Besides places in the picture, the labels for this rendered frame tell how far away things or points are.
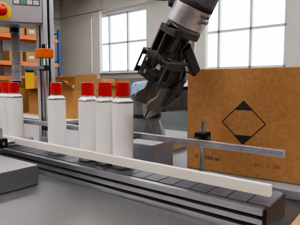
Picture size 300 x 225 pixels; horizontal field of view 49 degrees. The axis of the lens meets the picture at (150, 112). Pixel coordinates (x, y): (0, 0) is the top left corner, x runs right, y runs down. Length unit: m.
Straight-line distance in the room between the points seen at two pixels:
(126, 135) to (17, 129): 0.47
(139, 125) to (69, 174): 0.45
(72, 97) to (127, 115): 2.07
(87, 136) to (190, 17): 0.41
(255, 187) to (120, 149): 0.33
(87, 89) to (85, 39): 8.73
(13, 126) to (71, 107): 1.72
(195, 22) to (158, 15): 7.17
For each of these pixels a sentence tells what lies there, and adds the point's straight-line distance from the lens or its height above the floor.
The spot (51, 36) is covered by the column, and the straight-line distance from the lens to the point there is 1.26.
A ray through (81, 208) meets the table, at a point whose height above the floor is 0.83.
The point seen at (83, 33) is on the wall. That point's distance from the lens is 9.67.
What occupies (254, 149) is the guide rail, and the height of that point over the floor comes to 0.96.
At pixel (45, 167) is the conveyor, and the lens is 0.96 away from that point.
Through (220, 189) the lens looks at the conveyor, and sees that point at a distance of 0.66.
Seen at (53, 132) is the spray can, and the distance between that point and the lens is 0.96.
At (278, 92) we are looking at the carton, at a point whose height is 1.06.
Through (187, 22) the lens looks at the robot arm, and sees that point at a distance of 0.63.
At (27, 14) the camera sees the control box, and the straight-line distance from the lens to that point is 1.26.
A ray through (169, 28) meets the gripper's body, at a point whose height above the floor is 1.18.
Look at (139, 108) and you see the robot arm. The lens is 1.24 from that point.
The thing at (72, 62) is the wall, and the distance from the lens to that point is 10.00.
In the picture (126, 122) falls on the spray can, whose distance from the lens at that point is 0.77.
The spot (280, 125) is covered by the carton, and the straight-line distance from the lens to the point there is 0.82.
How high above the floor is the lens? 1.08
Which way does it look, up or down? 5 degrees down
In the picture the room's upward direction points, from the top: straight up
